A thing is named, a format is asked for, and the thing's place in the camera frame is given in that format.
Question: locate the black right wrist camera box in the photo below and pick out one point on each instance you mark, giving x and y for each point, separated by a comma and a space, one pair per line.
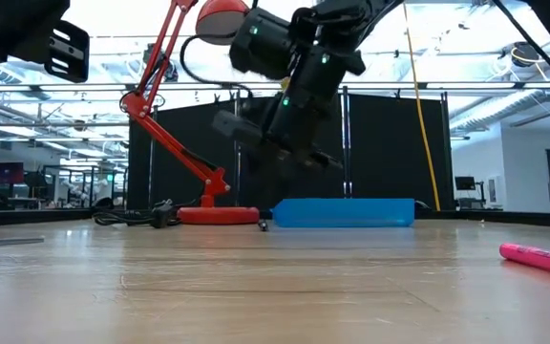
260, 43

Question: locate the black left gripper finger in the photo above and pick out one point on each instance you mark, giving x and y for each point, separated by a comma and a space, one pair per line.
67, 52

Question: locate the blue plastic supply box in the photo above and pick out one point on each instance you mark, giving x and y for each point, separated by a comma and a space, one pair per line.
342, 214

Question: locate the monitor with red screen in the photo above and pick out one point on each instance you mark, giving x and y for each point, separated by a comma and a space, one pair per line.
6, 173

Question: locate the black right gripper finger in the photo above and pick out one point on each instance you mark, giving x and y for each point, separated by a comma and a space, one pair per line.
289, 167

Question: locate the small dark monitor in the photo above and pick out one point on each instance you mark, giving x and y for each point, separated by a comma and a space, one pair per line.
465, 183

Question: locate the red desk lamp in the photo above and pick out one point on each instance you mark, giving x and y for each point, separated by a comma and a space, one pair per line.
217, 216

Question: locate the small yellow tag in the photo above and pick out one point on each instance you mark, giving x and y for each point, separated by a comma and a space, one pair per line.
285, 84

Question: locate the black table frame rail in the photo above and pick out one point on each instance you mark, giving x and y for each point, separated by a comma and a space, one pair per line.
17, 217

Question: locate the pink highlighter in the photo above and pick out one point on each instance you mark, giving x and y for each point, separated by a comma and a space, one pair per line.
542, 259

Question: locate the black partition panel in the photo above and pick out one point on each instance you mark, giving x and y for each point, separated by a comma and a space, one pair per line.
194, 124
389, 153
244, 181

